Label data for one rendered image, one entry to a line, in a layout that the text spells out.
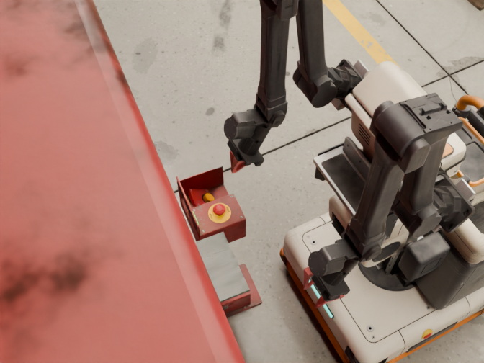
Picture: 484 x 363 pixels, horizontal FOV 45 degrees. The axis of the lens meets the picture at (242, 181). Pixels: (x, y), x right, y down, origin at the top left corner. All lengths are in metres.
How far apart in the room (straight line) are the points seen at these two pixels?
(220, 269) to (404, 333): 0.97
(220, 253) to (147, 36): 2.20
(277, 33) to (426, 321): 1.36
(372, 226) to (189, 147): 1.85
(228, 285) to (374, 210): 0.48
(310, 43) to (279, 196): 1.49
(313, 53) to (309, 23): 0.10
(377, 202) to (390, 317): 1.18
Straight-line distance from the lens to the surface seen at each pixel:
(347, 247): 1.34
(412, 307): 2.34
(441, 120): 1.04
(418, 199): 1.28
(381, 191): 1.13
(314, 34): 1.40
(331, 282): 1.42
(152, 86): 3.27
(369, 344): 2.25
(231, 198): 1.88
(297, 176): 2.88
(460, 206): 1.46
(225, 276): 1.51
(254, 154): 1.61
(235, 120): 1.50
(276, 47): 1.35
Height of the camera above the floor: 2.38
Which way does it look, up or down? 57 degrees down
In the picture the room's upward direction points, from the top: 1 degrees counter-clockwise
